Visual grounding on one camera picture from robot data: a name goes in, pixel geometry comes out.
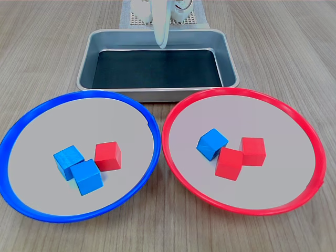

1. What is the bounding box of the pale perforated base plate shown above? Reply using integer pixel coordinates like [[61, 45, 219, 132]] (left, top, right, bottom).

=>
[[130, 10, 198, 26]]

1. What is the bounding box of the black mat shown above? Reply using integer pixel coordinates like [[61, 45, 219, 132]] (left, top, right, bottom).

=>
[[92, 49, 223, 89]]

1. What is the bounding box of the blue cube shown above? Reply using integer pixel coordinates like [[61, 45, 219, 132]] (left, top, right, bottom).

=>
[[52, 145, 86, 182], [196, 128, 229, 162], [69, 159, 104, 196]]

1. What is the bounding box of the steel tray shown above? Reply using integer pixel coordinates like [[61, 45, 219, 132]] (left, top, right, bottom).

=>
[[76, 28, 241, 103]]

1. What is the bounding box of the red cube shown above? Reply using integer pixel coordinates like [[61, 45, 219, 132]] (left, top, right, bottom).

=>
[[240, 136, 267, 167], [93, 141, 123, 172], [214, 146, 244, 181]]

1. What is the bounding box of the red-rimmed white plate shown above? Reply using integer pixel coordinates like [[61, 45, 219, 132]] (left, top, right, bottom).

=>
[[161, 88, 327, 217]]

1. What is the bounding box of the blue-rimmed white plate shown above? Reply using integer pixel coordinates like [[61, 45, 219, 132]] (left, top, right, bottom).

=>
[[0, 90, 161, 224]]

